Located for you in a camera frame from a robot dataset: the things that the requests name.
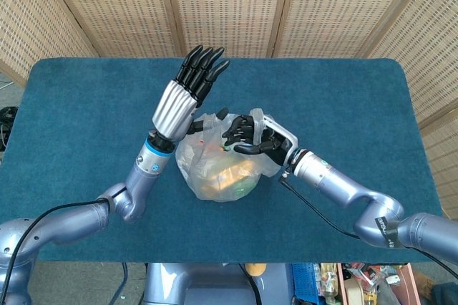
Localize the blue perforated plastic basket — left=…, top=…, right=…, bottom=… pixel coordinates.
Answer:
left=291, top=262, right=319, bottom=305

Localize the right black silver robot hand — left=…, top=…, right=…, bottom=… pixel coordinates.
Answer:
left=221, top=113, right=300, bottom=167

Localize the woven bamboo folding screen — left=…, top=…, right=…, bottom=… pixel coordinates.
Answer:
left=0, top=0, right=458, bottom=220

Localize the gold foil snack packet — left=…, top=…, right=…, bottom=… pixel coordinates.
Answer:
left=207, top=161, right=255, bottom=191

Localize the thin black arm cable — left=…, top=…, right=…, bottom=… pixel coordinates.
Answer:
left=280, top=172, right=458, bottom=279
left=0, top=203, right=110, bottom=305

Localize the black device with cables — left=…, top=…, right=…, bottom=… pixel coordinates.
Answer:
left=0, top=106, right=19, bottom=150

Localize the thick black base cable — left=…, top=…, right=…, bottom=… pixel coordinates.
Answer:
left=238, top=263, right=260, bottom=305

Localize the blue carpet mat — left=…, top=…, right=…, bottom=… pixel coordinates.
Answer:
left=0, top=57, right=451, bottom=263

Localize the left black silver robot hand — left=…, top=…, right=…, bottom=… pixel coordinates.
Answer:
left=152, top=44, right=231, bottom=143

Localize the blue floor cable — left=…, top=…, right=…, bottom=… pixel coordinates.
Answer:
left=107, top=262, right=129, bottom=305

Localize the clear plastic bag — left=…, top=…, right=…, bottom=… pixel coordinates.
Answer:
left=174, top=107, right=282, bottom=203

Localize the clear yellow bottle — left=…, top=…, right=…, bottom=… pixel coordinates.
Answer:
left=319, top=263, right=339, bottom=304

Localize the orange round object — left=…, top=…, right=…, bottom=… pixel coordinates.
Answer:
left=245, top=263, right=268, bottom=277

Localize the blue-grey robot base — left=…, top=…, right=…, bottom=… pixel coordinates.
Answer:
left=141, top=262, right=294, bottom=305

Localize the pink box of clutter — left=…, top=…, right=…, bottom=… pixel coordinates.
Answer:
left=336, top=262, right=419, bottom=305

